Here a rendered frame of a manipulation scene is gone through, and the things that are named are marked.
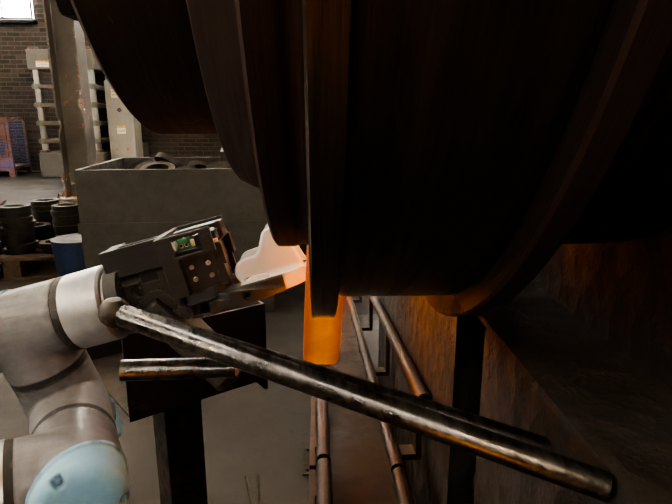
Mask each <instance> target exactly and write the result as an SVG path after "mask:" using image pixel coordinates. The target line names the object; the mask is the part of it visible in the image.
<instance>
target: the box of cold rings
mask: <svg viewBox="0 0 672 504"><path fill-rule="evenodd" d="M74 177H75V185H76V194H77V203H78V212H79V220H80V223H78V224H77V225H78V233H79V234H81V238H82V247H83V256H84V264H85V269H89V268H92V267H96V266H100V265H102V263H101V261H100V258H99V255H98V254H100V253H102V252H104V251H106V250H108V249H109V248H110V247H112V246H116V245H119V244H123V243H125V244H130V243H133V242H137V241H141V240H144V239H148V238H152V237H155V236H159V235H161V234H163V233H164V232H167V231H170V230H171V229H172V228H175V227H179V226H182V225H186V224H190V223H193V222H197V221H201V220H204V219H208V218H211V217H215V216H219V215H222V218H223V221H224V224H225V227H226V230H227V231H228V232H230V233H231V236H232V239H233V242H234V245H235V248H236V250H235V252H233V254H234V257H235V260H236V263H238V262H239V261H240V259H241V256H242V255H243V253H244V252H246V251H247V250H250V249H253V248H257V247H259V242H260V236H261V233H262V231H263V230H264V228H265V226H266V224H267V219H266V215H265V211H264V206H263V202H262V197H261V191H260V189H258V188H256V187H254V186H252V185H250V184H248V183H246V182H244V181H242V180H241V179H239V178H238V177H237V175H236V174H235V172H234V171H233V169H232V168H231V166H230V164H229V162H227V161H220V157H172V156H170V155H168V154H166V153H163V152H158V153H157V155H156V156H155V157H127V158H117V159H114V160H110V161H106V162H102V163H99V164H95V165H91V166H87V167H84V168H80V169H76V170H74ZM259 301H261V302H263V303H265V312H274V295H272V296H269V297H266V298H264V299H261V300H259Z"/></svg>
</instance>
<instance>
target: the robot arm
mask: <svg viewBox="0 0 672 504"><path fill-rule="evenodd" d="M171 234H172V235H173V236H171ZM174 240H175V241H174ZM235 250H236V248H235V245H234V242H233V239H232V236H231V233H230V232H228V231H227V230H226V227H225V224H224V221H223V218H222V215H219V216H215V217H211V218H208V219H204V220H201V221H197V222H193V223H190V224H186V225H182V226H179V227H175V228H172V229H171V230H170V231H167V232H164V233H163V234H161V235H159V236H155V237H152V238H148V239H144V240H141V241H137V242H133V243H130V244H125V243H123V244H119V245H116V246H112V247H110V248H109V249H108V250H106V251H104V252H102V253H100V254H98V255H99V258H100V261H101V263H102V265H100V266H96V267H92V268H89V269H85V270H82V271H78V272H75V273H71V274H68V275H65V276H61V277H57V278H53V279H50V280H46V281H42V282H39V283H35V284H31V285H27V286H24V287H20V288H16V289H13V290H11V289H6V290H2V291H0V373H3V375H4V377H5V379H6V381H7V382H8V384H9V385H10V386H11V388H12V390H13V391H14V393H15V395H16V396H17V398H18V400H19V402H20V403H21V405H22V407H23V409H24V411H25V412H26V414H27V416H28V419H29V435H26V436H21V437H17V438H11V439H3V440H0V504H128V501H129V495H130V485H129V480H128V463H127V459H126V456H125V454H124V452H123V450H122V449H121V445H120V441H119V437H120V436H121V434H122V431H123V426H122V422H121V420H120V417H119V415H118V408H117V406H116V404H115V402H114V400H113V399H112V398H111V397H110V396H109V394H108V392H107V390H106V388H105V386H104V384H103V382H102V380H101V378H100V376H99V374H98V372H97V370H96V368H95V366H94V364H93V362H92V360H91V358H90V356H89V354H88V352H87V350H86V348H89V347H93V346H96V345H100V344H104V343H108V342H111V341H115V340H119V339H122V338H125V337H126V336H127V335H129V334H133V333H136V332H134V331H131V330H129V329H126V328H123V327H119V328H109V327H107V326H105V325H104V324H102V323H101V322H100V320H99V317H98V311H99V306H100V305H101V304H102V302H103V301H104V300H105V299H107V298H111V297H120V298H122V299H124V300H125V301H126V302H128V304H129V305H130V306H133V307H137V308H140V309H143V310H146V311H149V312H152V313H156V314H159V315H162V316H165V317H168V318H171V319H175V320H178V321H181V322H184V323H187V324H190V325H194V326H197V327H200V328H203V329H206V330H209V331H213V332H215V331H214V330H213V329H212V328H211V327H210V326H208V325H207V324H206V323H205V322H204V321H203V320H202V319H201V317H205V316H211V315H215V314H218V313H221V312H224V311H226V310H228V309H232V308H236V307H240V306H243V305H247V304H250V303H253V302H256V301H258V300H261V299H264V298H266V297H269V296H272V295H274V294H277V293H279V292H282V291H285V289H288V288H290V287H293V286H295V285H298V284H300V283H302V282H304V281H305V277H306V256H305V255H304V253H303V252H302V250H301V249H300V247H299V245H297V246H278V245H277V244H276V243H275V242H274V240H273V238H272V235H271V233H270V230H269V227H268V223H267V224H266V226H265V228H264V230H263V231H262V233H261V236H260V242H259V247H257V248H253V249H250V250H247V251H246V252H244V253H243V255H242V256H241V259H240V261H239V262H238V263H236V260H235V257H234V254H233V252H235Z"/></svg>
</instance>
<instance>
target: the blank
mask: <svg viewBox="0 0 672 504"><path fill-rule="evenodd" d="M342 312H343V297H339V299H338V306H337V311H336V315H335V317H334V318H330V319H314V318H313V317H312V312H311V295H310V271H309V246H308V245H307V253H306V277H305V304H304V337H303V360H305V361H308V362H311V363H314V364H330V365H334V364H336V363H337V361H338V358H339V351H340V342H341V329H342Z"/></svg>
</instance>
